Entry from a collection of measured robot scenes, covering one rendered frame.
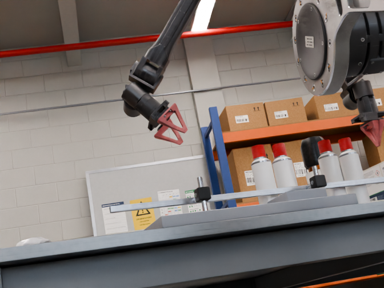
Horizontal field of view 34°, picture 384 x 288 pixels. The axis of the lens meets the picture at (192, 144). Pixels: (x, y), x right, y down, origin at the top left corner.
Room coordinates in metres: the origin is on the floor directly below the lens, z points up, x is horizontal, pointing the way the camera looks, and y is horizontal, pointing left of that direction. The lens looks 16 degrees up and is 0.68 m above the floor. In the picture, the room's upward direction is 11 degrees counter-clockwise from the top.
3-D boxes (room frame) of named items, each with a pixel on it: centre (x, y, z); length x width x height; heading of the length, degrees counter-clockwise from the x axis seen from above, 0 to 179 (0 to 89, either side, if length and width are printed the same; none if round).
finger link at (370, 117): (1.83, -0.54, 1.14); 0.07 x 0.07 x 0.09; 21
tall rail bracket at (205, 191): (1.40, 0.01, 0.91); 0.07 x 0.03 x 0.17; 22
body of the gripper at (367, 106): (1.83, -0.55, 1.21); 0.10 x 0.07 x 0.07; 111
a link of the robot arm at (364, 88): (1.84, -0.55, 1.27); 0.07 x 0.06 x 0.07; 11
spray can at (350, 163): (1.64, -0.41, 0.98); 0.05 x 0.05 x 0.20
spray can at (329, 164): (1.62, -0.35, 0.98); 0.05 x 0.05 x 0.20
